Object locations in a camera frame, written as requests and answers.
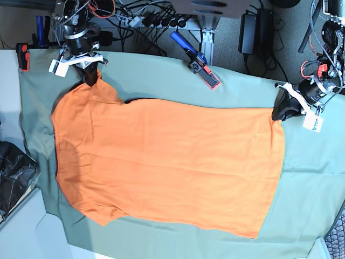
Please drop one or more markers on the green table cloth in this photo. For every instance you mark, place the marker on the green table cloth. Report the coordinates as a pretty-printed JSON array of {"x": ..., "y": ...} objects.
[{"x": 309, "y": 195}]

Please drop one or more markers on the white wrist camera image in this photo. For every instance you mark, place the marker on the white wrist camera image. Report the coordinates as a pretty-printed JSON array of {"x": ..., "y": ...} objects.
[
  {"x": 58, "y": 68},
  {"x": 313, "y": 122}
]

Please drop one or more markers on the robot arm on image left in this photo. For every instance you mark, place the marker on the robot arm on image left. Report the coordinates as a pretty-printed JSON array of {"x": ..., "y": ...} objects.
[{"x": 78, "y": 50}]

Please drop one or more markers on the aluminium frame post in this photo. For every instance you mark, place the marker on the aluminium frame post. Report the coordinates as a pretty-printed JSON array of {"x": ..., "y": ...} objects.
[{"x": 205, "y": 35}]

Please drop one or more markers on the black plastic bag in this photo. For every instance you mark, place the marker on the black plastic bag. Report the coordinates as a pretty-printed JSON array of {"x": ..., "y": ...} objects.
[{"x": 17, "y": 172}]

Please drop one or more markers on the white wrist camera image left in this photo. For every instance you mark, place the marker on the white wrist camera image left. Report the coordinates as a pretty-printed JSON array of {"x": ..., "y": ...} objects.
[{"x": 58, "y": 68}]

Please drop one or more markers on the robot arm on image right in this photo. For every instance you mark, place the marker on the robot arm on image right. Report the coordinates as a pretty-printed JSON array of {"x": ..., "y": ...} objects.
[{"x": 321, "y": 77}]

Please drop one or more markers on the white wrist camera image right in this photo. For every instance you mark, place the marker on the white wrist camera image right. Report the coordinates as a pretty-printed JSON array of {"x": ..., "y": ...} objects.
[{"x": 313, "y": 122}]

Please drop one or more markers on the black power adapter pair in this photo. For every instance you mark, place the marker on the black power adapter pair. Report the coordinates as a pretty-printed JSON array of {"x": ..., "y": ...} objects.
[{"x": 257, "y": 32}]

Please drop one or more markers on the black power brick left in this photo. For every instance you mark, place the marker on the black power brick left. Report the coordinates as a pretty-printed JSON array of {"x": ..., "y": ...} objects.
[{"x": 105, "y": 38}]

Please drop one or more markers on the blue clamp on table centre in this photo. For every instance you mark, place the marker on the blue clamp on table centre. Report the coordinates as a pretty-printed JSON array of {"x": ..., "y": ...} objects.
[{"x": 198, "y": 64}]

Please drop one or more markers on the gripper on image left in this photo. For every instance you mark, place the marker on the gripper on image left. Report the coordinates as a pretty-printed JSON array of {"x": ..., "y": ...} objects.
[{"x": 90, "y": 60}]

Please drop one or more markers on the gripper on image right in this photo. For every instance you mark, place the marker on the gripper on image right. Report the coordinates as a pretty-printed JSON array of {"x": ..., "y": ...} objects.
[{"x": 297, "y": 100}]

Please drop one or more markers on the orange T-shirt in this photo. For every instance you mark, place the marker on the orange T-shirt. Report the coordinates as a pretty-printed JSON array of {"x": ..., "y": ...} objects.
[{"x": 158, "y": 160}]

